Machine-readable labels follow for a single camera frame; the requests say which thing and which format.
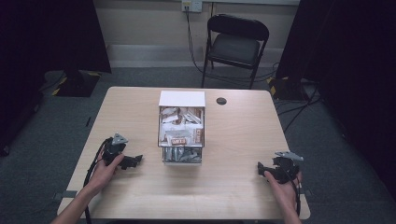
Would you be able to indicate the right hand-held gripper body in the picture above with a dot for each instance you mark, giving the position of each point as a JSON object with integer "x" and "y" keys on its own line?
{"x": 285, "y": 169}

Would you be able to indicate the person's left hand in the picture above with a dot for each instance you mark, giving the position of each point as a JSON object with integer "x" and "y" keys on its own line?
{"x": 104, "y": 174}

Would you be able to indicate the dark curtain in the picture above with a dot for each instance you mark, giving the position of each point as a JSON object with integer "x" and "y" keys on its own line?
{"x": 46, "y": 46}
{"x": 348, "y": 62}

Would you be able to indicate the white wall socket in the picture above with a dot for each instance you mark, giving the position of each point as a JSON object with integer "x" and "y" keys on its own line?
{"x": 191, "y": 5}

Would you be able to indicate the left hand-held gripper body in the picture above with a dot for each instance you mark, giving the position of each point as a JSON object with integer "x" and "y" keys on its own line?
{"x": 112, "y": 148}

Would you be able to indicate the clear drawer with silver packets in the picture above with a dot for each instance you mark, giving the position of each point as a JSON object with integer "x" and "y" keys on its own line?
{"x": 182, "y": 155}

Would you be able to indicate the black folding chair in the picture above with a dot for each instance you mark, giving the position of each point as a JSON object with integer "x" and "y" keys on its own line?
{"x": 235, "y": 46}

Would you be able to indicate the pile of silver packets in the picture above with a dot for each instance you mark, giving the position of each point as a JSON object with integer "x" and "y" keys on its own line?
{"x": 182, "y": 154}

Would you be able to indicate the grey table edge bracket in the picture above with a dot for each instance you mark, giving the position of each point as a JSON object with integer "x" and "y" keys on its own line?
{"x": 63, "y": 195}

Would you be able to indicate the small dark floor strip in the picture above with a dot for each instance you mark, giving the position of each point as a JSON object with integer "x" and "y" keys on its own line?
{"x": 88, "y": 121}

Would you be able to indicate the black stand base striped tape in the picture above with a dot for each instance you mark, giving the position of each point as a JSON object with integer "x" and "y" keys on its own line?
{"x": 285, "y": 88}
{"x": 76, "y": 83}

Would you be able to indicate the pile of brown white packets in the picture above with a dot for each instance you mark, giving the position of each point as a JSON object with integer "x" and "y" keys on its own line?
{"x": 180, "y": 127}

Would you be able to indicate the clear drawer with brown packets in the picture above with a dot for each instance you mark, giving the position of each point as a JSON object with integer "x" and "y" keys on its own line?
{"x": 181, "y": 130}

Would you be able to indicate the white box of packets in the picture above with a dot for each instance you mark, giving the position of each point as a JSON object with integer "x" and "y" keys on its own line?
{"x": 182, "y": 98}

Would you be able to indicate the person's right hand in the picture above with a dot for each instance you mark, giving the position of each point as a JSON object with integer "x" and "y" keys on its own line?
{"x": 285, "y": 196}

